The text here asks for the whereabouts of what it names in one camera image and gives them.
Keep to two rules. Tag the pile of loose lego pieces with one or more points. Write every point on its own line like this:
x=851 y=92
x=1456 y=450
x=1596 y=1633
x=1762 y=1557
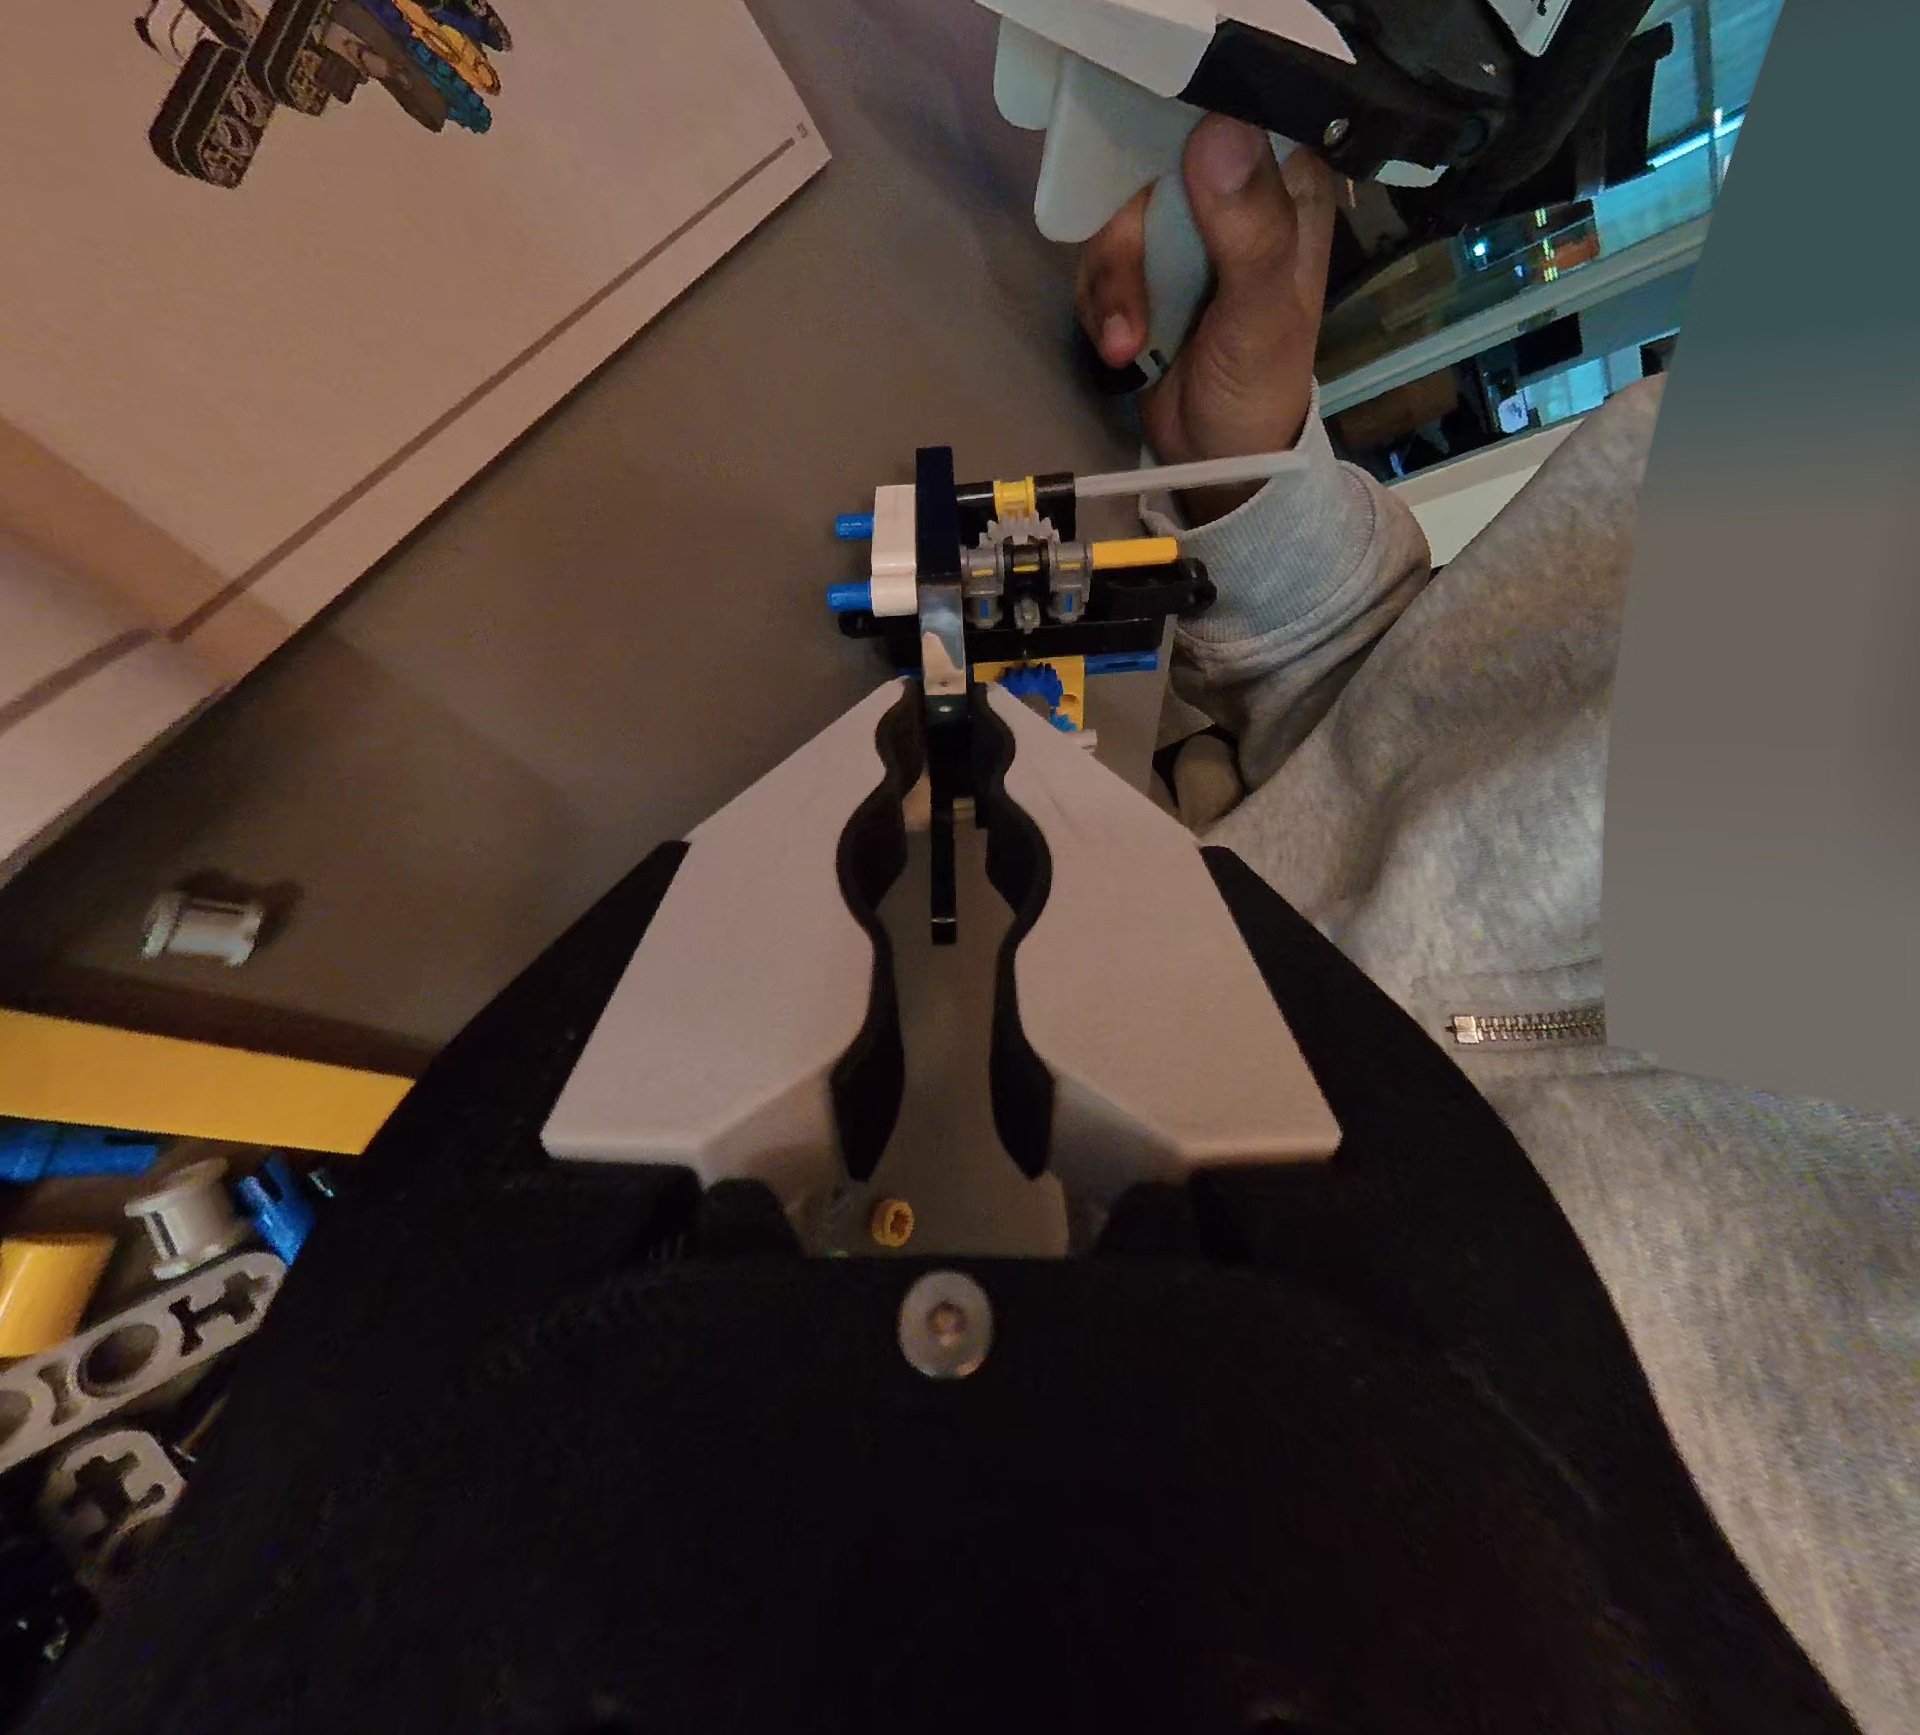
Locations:
x=151 y=1090

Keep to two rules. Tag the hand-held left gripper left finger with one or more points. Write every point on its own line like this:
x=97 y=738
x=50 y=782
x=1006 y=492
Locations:
x=705 y=1000

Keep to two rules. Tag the person's right forearm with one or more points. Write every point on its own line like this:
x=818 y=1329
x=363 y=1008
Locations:
x=1305 y=596

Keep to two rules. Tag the lego technic gear assembly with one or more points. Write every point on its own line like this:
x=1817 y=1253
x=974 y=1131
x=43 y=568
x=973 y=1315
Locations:
x=939 y=596

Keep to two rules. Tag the white lego connector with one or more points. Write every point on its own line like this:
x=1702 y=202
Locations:
x=211 y=922

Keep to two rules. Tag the lego instruction booklet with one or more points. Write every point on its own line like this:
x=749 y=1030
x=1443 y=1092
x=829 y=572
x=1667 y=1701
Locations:
x=375 y=264

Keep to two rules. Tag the person's right hand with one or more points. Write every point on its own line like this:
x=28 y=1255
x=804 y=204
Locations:
x=1260 y=324

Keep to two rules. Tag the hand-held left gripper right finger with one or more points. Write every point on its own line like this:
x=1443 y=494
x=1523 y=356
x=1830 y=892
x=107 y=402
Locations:
x=1170 y=1000

